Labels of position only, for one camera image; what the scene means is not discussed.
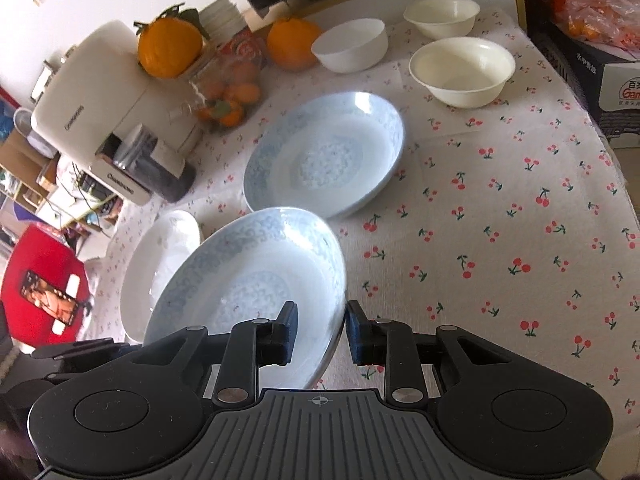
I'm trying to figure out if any white and dark cardboard box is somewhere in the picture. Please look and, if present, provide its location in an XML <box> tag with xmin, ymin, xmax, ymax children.
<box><xmin>530</xmin><ymin>20</ymin><xmax>640</xmax><ymax>148</ymax></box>

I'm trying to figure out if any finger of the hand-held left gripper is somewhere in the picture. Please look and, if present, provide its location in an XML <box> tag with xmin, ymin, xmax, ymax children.
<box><xmin>31</xmin><ymin>338</ymin><xmax>132</xmax><ymax>361</ymax></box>

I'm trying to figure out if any wooden shelf unit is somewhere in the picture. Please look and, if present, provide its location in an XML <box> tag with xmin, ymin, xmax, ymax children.
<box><xmin>0</xmin><ymin>85</ymin><xmax>126</xmax><ymax>241</ymax></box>

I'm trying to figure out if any large orange with leaves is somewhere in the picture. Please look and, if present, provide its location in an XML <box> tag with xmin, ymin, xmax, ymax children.
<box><xmin>134</xmin><ymin>4</ymin><xmax>211</xmax><ymax>80</ymax></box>

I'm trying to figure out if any stack of white containers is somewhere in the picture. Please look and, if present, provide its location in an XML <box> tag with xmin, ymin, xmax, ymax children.
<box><xmin>200</xmin><ymin>0</ymin><xmax>247</xmax><ymax>41</ymax></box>

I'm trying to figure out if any blue patterned plate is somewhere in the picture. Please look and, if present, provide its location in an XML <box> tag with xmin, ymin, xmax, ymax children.
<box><xmin>142</xmin><ymin>206</ymin><xmax>348</xmax><ymax>391</ymax></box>
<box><xmin>242</xmin><ymin>91</ymin><xmax>406</xmax><ymax>220</ymax></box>

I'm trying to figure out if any red packet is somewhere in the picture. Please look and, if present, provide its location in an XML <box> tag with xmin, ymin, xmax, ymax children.
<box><xmin>216</xmin><ymin>27</ymin><xmax>268</xmax><ymax>71</ymax></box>

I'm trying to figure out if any cream air fryer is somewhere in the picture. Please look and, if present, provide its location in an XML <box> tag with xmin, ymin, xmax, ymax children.
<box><xmin>30</xmin><ymin>20</ymin><xmax>206</xmax><ymax>206</ymax></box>

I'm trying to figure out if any red seat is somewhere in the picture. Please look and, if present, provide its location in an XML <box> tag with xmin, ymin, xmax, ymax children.
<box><xmin>0</xmin><ymin>225</ymin><xmax>91</xmax><ymax>346</ymax></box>

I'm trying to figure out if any cherry print tablecloth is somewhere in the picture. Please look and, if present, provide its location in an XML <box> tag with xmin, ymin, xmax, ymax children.
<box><xmin>85</xmin><ymin>7</ymin><xmax>640</xmax><ymax>416</ymax></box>

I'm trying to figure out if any heap of small oranges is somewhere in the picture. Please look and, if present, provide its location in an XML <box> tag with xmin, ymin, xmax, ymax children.
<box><xmin>197</xmin><ymin>62</ymin><xmax>263</xmax><ymax>128</ymax></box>

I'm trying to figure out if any clear jar with dark contents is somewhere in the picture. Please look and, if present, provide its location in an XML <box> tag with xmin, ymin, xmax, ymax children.
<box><xmin>112</xmin><ymin>122</ymin><xmax>197</xmax><ymax>203</ymax></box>

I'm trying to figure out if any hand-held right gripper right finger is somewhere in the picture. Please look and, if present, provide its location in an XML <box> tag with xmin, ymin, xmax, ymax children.
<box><xmin>346</xmin><ymin>300</ymin><xmax>506</xmax><ymax>407</ymax></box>

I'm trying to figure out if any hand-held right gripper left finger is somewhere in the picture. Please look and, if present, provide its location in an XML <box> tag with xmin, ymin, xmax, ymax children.
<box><xmin>132</xmin><ymin>301</ymin><xmax>299</xmax><ymax>409</ymax></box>

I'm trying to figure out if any plastic bag of oranges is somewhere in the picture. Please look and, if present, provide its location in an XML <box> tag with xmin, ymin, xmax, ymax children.
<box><xmin>557</xmin><ymin>0</ymin><xmax>640</xmax><ymax>43</ymax></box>

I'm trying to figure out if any glass jar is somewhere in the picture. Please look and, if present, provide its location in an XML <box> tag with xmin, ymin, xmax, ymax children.
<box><xmin>170</xmin><ymin>42</ymin><xmax>266</xmax><ymax>133</ymax></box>

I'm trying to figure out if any plain white plate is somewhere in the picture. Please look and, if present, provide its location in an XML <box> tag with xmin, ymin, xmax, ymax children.
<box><xmin>119</xmin><ymin>210</ymin><xmax>203</xmax><ymax>346</ymax></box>

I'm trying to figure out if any white bowl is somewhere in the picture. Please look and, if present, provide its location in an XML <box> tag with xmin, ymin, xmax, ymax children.
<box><xmin>311</xmin><ymin>18</ymin><xmax>390</xmax><ymax>73</ymax></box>
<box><xmin>408</xmin><ymin>37</ymin><xmax>517</xmax><ymax>109</ymax></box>
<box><xmin>403</xmin><ymin>0</ymin><xmax>481</xmax><ymax>41</ymax></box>

